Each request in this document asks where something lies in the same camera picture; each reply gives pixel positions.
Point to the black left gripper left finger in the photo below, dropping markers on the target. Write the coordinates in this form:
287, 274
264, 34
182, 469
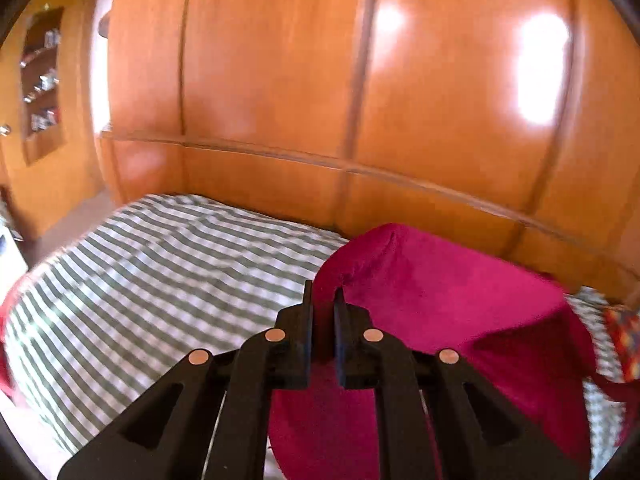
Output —
207, 417

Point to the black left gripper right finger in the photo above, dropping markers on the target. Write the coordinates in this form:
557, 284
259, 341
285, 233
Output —
438, 420

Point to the crimson red knitted garment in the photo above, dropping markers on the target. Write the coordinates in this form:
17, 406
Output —
513, 326

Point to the green white checkered bedsheet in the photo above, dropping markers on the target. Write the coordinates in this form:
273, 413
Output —
98, 322

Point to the red blanket under sheet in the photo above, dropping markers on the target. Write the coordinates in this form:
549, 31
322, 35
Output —
5, 359

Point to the multicoloured plaid pillow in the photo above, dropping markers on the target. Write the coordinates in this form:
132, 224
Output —
624, 329

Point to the orange wooden wardrobe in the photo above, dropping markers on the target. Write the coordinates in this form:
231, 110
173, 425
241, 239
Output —
508, 126

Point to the wooden wall shelf niche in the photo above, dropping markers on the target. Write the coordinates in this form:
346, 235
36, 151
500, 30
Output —
43, 132

